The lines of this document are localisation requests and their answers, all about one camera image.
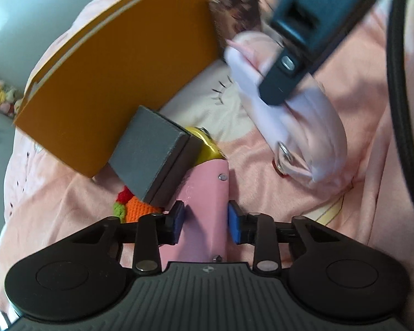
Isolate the orange crocheted toy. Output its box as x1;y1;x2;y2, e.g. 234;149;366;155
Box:
113;185;165;223

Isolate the orange cardboard box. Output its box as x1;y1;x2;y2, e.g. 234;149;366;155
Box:
13;0;238;179

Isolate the black cable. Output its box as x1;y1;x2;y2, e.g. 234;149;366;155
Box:
386;0;414;237

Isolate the grey square box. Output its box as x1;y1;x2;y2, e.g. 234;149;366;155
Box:
108;106;202;205

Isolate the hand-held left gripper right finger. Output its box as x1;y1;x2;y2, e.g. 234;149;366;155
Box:
228;202;336;273

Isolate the pile of small toys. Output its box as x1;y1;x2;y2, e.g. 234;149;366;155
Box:
0;71;23;116

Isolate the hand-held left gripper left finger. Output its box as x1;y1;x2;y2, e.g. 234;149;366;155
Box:
69;202;187;273

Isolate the lilac cloth bag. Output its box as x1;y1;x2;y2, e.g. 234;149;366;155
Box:
224;29;348;186

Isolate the yellow shiny toy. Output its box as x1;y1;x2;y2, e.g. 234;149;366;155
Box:
186;126;229;166

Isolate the pink case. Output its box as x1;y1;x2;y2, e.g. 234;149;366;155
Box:
159;159;233;263

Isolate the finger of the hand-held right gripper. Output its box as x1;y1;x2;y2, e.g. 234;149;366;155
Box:
258;47;319;106

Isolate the pink printed blanket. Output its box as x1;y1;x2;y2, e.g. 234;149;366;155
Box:
0;0;414;331

